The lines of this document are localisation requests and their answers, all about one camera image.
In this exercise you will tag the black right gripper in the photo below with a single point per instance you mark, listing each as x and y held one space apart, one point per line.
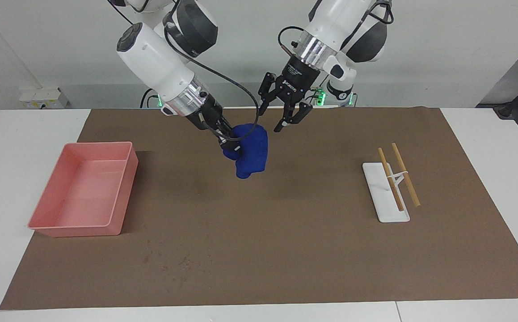
212 116

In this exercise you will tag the blue towel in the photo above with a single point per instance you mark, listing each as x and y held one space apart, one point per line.
252 152

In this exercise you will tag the white wall socket box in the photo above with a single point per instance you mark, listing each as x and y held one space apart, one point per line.
40 98

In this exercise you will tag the pink plastic bin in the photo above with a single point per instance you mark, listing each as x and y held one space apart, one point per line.
84 192

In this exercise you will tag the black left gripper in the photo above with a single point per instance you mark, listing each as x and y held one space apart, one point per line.
296 80

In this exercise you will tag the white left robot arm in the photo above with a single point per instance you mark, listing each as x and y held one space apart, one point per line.
343 13

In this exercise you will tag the brown table mat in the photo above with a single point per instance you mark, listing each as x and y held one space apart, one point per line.
263 232

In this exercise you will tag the wooden rack rod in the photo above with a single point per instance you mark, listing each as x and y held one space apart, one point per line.
406 176
390 179

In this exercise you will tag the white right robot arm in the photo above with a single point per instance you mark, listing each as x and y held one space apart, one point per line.
151 53

